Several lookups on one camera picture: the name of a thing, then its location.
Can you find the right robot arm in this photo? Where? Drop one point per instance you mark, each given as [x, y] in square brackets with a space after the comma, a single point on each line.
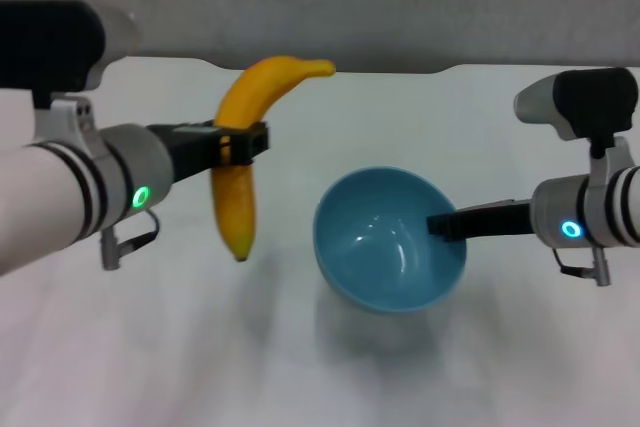
[600, 207]

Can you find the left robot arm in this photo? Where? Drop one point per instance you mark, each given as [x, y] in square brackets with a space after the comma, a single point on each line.
[60, 187]

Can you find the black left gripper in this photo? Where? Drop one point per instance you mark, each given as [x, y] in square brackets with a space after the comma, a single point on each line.
[192, 152]

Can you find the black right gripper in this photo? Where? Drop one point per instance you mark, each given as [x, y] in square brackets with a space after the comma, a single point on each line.
[500, 221]

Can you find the blue bowl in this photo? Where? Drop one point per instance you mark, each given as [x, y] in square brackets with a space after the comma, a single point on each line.
[375, 272]

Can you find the yellow banana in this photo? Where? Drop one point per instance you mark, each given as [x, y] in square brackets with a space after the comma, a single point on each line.
[237, 207]

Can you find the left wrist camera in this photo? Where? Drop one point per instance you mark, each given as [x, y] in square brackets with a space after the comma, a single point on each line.
[50, 42]

